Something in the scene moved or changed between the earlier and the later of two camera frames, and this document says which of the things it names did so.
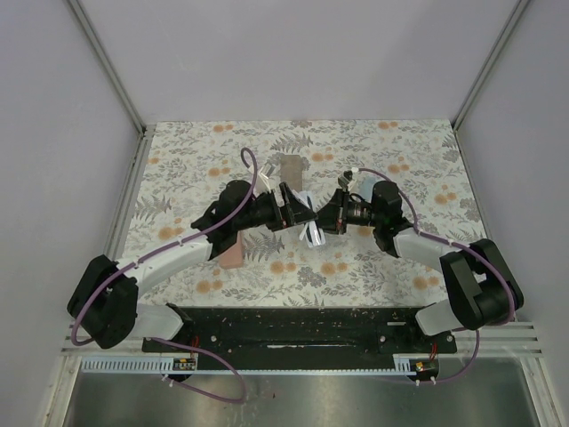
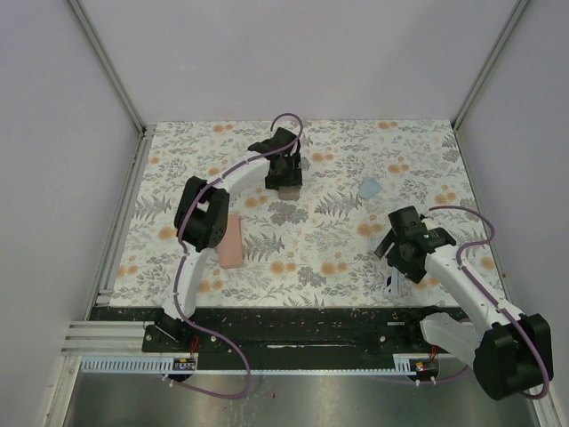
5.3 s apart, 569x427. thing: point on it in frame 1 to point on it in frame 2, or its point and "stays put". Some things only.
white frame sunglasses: x=313 y=234 to x=393 y=283
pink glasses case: x=234 y=258 stays put
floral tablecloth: x=186 y=165 stays put
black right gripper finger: x=331 y=218 to x=387 y=244
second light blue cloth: x=364 y=188 stays put
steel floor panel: x=490 y=392 stays put
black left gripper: x=297 y=213 to x=293 y=177
